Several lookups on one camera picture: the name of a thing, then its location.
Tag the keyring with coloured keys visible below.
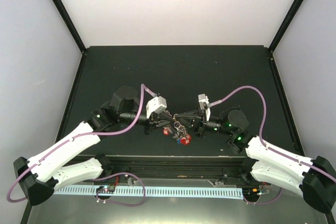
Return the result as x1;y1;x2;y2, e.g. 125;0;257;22
163;121;192;145

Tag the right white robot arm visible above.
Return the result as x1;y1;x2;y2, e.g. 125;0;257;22
174;109;335;214

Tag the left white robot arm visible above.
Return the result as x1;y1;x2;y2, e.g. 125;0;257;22
13;84;169;206

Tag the black work mat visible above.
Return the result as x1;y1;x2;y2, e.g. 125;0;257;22
59;46;295;152

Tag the left circuit board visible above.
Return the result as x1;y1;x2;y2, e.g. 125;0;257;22
96;185;116;194

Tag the circuit board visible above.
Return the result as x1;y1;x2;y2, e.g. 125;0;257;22
242;182;271;198
96;185;116;194

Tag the right circuit board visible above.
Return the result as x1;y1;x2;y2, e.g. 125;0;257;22
242;182;271;198

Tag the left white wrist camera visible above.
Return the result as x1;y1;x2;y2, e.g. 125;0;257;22
146;96;167;119

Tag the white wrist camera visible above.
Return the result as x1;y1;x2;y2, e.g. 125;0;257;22
146;96;167;119
198;94;211;122

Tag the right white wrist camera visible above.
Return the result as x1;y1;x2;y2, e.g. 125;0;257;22
198;94;211;122

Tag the black aluminium front rail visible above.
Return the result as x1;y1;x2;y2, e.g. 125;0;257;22
95;155;259;185

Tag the white slotted cable duct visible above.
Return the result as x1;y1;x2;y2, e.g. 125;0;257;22
54;185;244;200

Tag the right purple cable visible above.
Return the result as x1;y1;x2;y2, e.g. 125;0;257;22
208;85;336;206

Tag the purple cable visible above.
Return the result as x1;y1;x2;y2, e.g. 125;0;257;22
6;83;161;207
208;85;336;206

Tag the left black frame post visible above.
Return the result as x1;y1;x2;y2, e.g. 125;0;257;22
36;0;87;55

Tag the black frame post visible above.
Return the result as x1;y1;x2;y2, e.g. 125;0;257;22
267;0;321;53
36;0;87;55

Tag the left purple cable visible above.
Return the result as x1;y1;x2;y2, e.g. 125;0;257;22
6;83;161;207

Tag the right black frame post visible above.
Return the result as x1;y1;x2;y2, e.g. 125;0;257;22
267;0;321;53

